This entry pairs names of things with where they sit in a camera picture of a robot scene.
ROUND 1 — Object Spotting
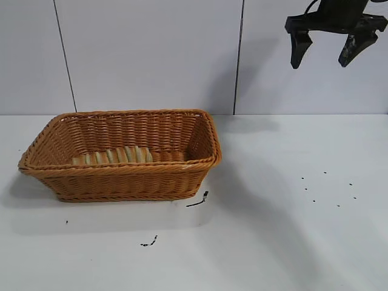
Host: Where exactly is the brown woven wicker basket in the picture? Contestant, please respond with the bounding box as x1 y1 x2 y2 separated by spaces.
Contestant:
18 108 224 203

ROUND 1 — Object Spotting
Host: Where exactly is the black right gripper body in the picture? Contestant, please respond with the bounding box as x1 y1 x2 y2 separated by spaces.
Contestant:
284 0 382 39

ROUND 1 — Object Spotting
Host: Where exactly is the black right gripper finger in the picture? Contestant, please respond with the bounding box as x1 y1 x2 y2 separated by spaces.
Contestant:
289 29 313 70
338 32 378 68

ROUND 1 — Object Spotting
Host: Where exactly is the long striped bread loaf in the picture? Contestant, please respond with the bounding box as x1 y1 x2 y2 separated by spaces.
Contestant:
72 145 154 167

